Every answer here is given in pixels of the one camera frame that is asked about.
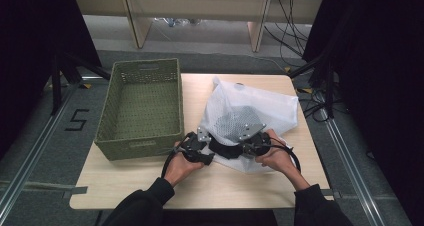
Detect black metal stand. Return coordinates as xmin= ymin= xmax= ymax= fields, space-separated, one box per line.
xmin=288 ymin=52 xmax=338 ymax=120
xmin=49 ymin=50 xmax=112 ymax=116

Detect person's left hand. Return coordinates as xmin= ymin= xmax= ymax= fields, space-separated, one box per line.
xmin=163 ymin=141 xmax=205 ymax=187

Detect light wooden desk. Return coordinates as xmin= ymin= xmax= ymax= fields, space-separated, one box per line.
xmin=70 ymin=0 xmax=328 ymax=53

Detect clear plastic bag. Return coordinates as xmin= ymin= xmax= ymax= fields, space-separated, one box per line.
xmin=154 ymin=17 xmax=202 ymax=28

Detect green woven basket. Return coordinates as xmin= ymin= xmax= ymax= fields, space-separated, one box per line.
xmin=94 ymin=58 xmax=186 ymax=162

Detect black cloth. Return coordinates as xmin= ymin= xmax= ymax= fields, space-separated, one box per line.
xmin=208 ymin=105 xmax=264 ymax=161

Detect grey floor strip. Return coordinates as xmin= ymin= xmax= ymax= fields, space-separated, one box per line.
xmin=0 ymin=180 xmax=89 ymax=196

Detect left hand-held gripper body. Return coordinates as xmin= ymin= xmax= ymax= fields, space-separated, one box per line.
xmin=181 ymin=126 xmax=212 ymax=162

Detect black floor cables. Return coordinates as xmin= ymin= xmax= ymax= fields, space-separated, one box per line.
xmin=297 ymin=88 xmax=348 ymax=124

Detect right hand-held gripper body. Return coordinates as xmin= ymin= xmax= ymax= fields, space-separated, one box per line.
xmin=239 ymin=123 xmax=273 ymax=157

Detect left hand-held gripper cable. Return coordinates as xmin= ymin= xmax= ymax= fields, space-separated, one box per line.
xmin=161 ymin=135 xmax=188 ymax=179

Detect black curtain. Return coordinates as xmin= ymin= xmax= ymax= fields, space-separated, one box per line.
xmin=0 ymin=0 xmax=102 ymax=160
xmin=301 ymin=0 xmax=424 ymax=226

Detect person's dark clothing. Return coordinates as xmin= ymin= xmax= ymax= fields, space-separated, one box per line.
xmin=161 ymin=209 xmax=280 ymax=226

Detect hand-held gripper cable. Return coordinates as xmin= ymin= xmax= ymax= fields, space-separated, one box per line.
xmin=269 ymin=141 xmax=302 ymax=174
xmin=161 ymin=135 xmax=188 ymax=179

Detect hanging black cables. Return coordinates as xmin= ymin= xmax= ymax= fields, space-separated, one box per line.
xmin=264 ymin=0 xmax=310 ymax=60

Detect person's right hand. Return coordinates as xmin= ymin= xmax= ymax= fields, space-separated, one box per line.
xmin=254 ymin=129 xmax=299 ymax=180

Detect white mesh laundry bag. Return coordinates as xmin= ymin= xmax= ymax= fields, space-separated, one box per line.
xmin=198 ymin=75 xmax=300 ymax=174

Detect aluminium floor rail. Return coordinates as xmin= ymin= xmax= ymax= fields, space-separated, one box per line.
xmin=319 ymin=108 xmax=388 ymax=226
xmin=0 ymin=82 xmax=82 ymax=217

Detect right hand-held gripper cable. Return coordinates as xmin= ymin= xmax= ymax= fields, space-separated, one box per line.
xmin=269 ymin=141 xmax=302 ymax=174

